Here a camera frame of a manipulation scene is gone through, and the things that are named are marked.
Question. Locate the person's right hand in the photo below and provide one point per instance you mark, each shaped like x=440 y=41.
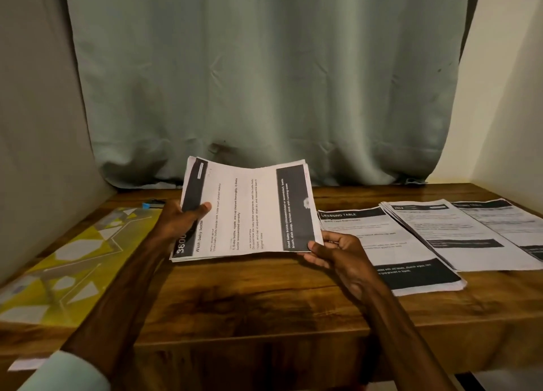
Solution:
x=346 y=263

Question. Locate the black bar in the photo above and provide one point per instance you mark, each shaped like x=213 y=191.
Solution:
x=471 y=381

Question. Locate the person's left forearm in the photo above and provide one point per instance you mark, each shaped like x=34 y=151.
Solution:
x=102 y=319

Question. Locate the pale green curtain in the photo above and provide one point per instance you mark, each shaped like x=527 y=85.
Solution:
x=263 y=73

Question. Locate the white paper tag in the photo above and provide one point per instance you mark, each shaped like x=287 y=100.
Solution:
x=27 y=364

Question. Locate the blue pen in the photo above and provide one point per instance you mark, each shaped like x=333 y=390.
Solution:
x=154 y=204

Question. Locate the person's left hand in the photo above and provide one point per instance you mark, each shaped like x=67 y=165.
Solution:
x=174 y=225

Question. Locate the wash baby bottle paper stack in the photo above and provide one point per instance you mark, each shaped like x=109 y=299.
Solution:
x=246 y=208

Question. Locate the person's right forearm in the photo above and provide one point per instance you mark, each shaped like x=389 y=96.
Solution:
x=407 y=344

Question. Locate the yellow patterned folder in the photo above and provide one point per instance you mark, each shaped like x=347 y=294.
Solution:
x=68 y=268

